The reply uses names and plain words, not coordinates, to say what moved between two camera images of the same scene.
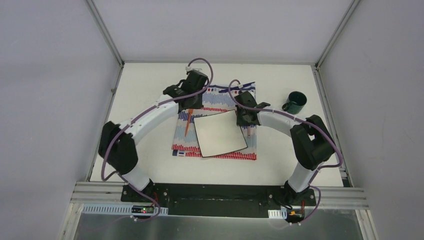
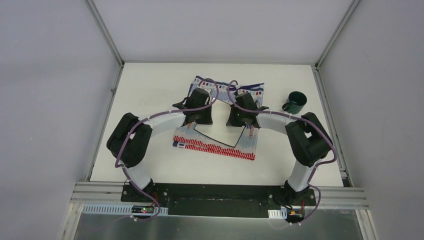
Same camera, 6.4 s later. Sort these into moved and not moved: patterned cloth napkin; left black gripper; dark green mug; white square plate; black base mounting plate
Moved: white square plate; left black gripper; patterned cloth napkin
Not moved: black base mounting plate; dark green mug
